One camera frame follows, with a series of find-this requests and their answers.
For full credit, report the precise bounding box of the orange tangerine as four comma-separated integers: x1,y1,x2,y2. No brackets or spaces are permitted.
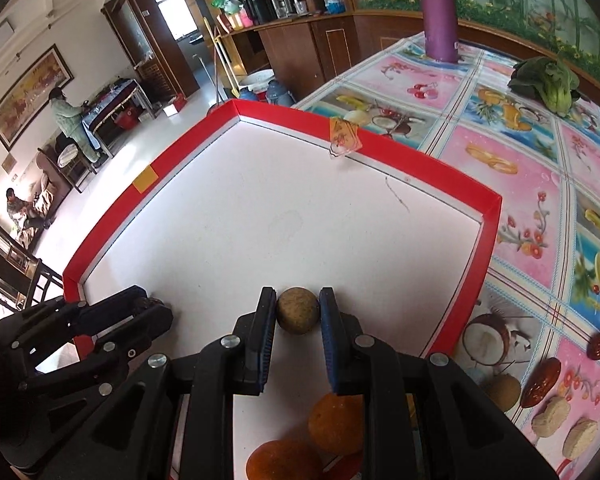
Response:
246,440,323,480
308,393,364,456

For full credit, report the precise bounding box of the brown round longan fruit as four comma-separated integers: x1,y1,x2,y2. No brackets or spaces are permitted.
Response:
277,287,321,335

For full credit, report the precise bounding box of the red date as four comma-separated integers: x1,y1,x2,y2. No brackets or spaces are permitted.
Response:
519,358,562,408
586,332,600,361

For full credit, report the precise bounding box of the round beige cake front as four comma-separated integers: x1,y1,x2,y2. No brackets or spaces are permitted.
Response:
562,418,598,460

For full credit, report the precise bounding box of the brown longan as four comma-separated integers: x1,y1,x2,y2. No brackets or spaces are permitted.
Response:
484,374,521,412

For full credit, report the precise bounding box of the seated person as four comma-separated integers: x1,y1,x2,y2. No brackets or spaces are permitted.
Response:
5,186,55,238

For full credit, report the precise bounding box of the red white shallow box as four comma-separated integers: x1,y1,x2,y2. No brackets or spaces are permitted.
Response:
45,100,506,479

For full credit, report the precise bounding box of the colourful fruit print tablecloth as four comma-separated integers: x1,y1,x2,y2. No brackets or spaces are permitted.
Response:
299,35,600,479

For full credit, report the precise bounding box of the person in green coat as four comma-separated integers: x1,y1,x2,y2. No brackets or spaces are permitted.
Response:
48,88,107,168

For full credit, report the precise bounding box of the blue thermos on floor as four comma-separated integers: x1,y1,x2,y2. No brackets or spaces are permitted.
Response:
265,79,296,107

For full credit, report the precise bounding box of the white basin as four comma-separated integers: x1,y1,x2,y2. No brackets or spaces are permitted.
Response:
239,68,275,93

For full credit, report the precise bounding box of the wooden sideboard cabinet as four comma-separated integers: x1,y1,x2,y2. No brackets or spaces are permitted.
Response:
226,13,361,101

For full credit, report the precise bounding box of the green leafy vegetable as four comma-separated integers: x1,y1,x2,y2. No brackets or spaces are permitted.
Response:
508,56,581,117

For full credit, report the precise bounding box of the purple thermos bottle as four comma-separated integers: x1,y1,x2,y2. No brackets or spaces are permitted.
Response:
420,0,460,63

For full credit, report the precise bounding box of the framed wall painting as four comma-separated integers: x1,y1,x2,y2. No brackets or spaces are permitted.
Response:
0,44,74,152

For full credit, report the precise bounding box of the broom with yellow handle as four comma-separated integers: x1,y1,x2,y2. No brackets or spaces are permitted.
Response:
204,18,240,99

